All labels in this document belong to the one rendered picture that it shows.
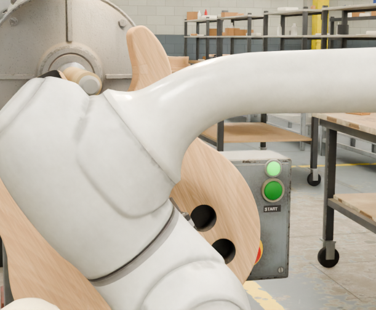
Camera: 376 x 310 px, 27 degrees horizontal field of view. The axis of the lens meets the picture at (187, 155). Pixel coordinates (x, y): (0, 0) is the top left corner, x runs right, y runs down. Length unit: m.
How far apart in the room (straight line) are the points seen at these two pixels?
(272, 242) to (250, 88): 0.62
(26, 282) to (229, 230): 0.28
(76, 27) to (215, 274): 0.59
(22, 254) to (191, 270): 0.42
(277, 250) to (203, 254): 0.60
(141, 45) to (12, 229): 0.29
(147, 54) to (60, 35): 0.18
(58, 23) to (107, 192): 0.56
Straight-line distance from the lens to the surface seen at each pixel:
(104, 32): 1.16
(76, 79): 0.95
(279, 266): 1.27
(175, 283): 0.64
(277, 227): 1.25
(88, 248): 0.65
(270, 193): 1.23
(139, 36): 1.01
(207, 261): 0.67
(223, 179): 1.05
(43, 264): 1.03
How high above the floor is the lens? 1.31
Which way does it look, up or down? 9 degrees down
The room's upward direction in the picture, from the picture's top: straight up
